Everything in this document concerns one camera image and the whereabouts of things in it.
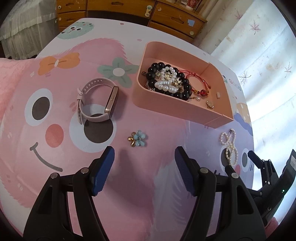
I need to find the small gold round charm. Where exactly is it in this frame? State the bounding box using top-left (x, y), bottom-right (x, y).
top-left (206, 100), bottom-right (214, 109)

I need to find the red string bracelet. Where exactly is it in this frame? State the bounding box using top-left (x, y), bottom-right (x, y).
top-left (179, 69), bottom-right (212, 98)

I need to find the gold flower brooch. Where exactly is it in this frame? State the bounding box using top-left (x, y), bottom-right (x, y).
top-left (128, 130), bottom-right (147, 147)

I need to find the white pearl bracelet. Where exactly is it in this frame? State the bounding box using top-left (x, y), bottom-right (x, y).
top-left (153, 66), bottom-right (178, 93)

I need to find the pink plastic tray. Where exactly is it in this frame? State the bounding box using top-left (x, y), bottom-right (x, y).
top-left (132, 41), bottom-right (234, 128)

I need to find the black bead bracelet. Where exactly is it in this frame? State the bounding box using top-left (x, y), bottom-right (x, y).
top-left (146, 62), bottom-right (193, 101)

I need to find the pink smart watch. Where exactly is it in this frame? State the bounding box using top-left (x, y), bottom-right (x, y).
top-left (77, 77), bottom-right (119, 125)

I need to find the cartoon printed table mat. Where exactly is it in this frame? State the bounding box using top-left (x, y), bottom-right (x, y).
top-left (1, 18), bottom-right (254, 240)

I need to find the white floral curtain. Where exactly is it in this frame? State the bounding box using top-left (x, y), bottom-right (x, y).
top-left (194, 1), bottom-right (295, 172)

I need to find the wooden desk with drawers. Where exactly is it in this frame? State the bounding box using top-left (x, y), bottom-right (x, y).
top-left (56, 0), bottom-right (207, 43)

